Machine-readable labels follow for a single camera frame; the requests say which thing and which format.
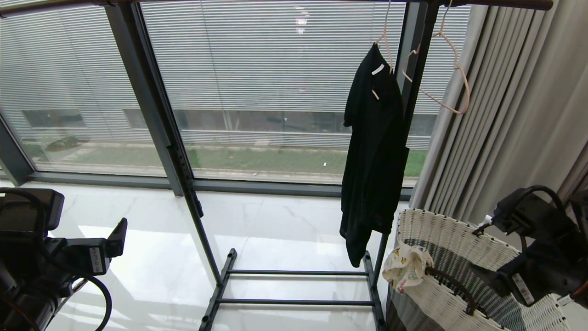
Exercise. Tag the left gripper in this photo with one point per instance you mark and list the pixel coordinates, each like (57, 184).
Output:
(78, 257)

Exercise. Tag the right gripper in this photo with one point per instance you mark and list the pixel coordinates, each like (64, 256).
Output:
(546, 280)

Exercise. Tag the cream printed garment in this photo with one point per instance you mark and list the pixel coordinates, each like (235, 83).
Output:
(406, 266)

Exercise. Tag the black garment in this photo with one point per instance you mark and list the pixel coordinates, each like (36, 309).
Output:
(374, 161)

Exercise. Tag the pink clothes hanger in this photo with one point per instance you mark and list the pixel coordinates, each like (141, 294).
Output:
(386, 41)
(464, 78)

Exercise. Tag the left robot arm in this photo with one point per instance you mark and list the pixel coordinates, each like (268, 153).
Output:
(23, 294)

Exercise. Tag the white laundry basket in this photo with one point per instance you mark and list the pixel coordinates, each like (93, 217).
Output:
(436, 230)

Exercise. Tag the black clothes rack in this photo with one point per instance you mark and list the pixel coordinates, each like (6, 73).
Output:
(211, 257)

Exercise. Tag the beige curtain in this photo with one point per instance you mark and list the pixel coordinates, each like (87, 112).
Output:
(514, 115)

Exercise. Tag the window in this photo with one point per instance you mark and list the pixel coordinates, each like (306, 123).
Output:
(275, 92)

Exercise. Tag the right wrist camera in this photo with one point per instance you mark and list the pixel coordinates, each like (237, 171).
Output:
(537, 216)

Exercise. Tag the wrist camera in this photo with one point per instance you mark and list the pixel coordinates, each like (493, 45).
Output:
(537, 216)
(27, 209)

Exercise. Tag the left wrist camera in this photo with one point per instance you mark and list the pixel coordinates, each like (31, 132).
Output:
(27, 209)

